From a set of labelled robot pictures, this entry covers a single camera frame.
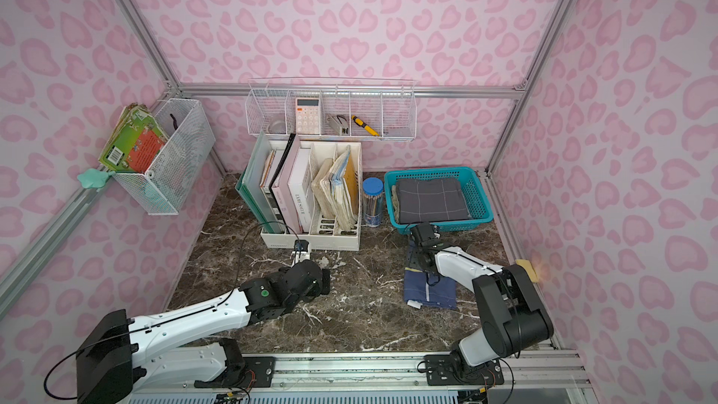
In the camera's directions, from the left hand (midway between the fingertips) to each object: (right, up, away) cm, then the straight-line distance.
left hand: (318, 268), depth 82 cm
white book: (-5, +24, 0) cm, 25 cm away
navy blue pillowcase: (+32, -8, +6) cm, 33 cm away
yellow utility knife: (+12, +47, +16) cm, 51 cm away
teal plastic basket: (+54, +20, +19) cm, 61 cm away
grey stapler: (+4, +46, +15) cm, 49 cm away
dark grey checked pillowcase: (+34, +19, +19) cm, 43 cm away
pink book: (-9, +23, -6) cm, 26 cm away
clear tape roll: (-17, +44, +13) cm, 49 cm away
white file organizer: (-2, +7, +18) cm, 19 cm away
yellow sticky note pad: (+69, -3, +14) cm, 71 cm away
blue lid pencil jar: (+16, +19, +10) cm, 27 cm away
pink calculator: (-6, +48, +13) cm, 50 cm away
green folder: (-17, +24, -7) cm, 30 cm away
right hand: (+32, 0, +12) cm, 34 cm away
